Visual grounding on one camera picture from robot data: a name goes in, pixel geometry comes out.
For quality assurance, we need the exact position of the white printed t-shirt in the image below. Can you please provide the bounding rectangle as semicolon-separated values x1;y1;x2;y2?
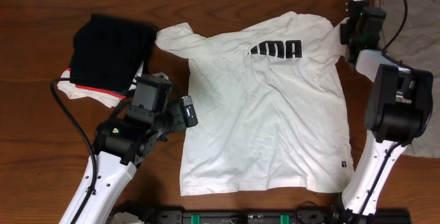
156;12;353;196

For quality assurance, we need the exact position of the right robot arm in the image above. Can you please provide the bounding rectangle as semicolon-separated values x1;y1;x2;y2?
340;5;433;223

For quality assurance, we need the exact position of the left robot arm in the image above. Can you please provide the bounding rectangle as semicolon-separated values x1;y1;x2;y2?
60;74;198;223

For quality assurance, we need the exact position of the olive grey garment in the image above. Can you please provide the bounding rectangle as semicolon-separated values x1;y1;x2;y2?
387;0;439;158

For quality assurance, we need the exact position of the white folded garment red trim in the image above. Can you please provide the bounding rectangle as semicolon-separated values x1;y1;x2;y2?
57;63;144;108

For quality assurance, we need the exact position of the black folded garment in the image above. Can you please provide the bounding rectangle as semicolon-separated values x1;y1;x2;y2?
69;14;157;93

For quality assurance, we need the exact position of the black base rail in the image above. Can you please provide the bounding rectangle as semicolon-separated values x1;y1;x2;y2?
109;208;412;224

